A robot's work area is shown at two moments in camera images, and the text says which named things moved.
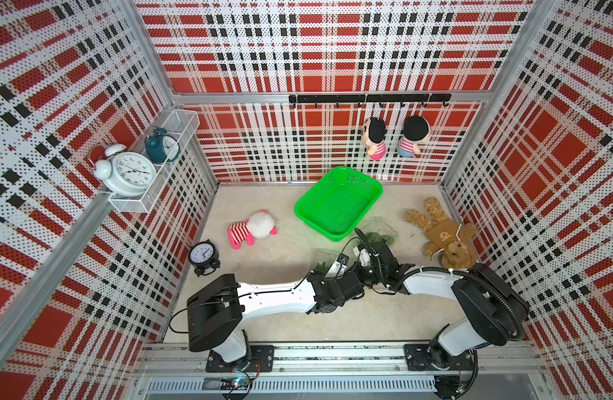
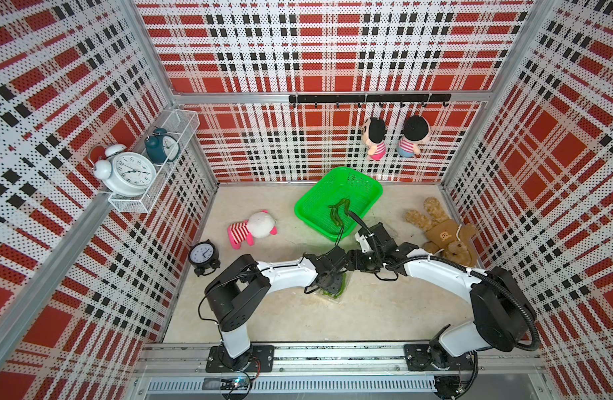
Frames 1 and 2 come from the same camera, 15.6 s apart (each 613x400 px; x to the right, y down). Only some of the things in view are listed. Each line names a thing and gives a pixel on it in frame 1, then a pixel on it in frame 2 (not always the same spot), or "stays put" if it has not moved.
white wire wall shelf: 181,124 stays put
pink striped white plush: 259,225 stays put
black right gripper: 357,270 -> 355,256
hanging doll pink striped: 373,135 stays put
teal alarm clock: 161,147 stays put
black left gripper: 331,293 -> 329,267
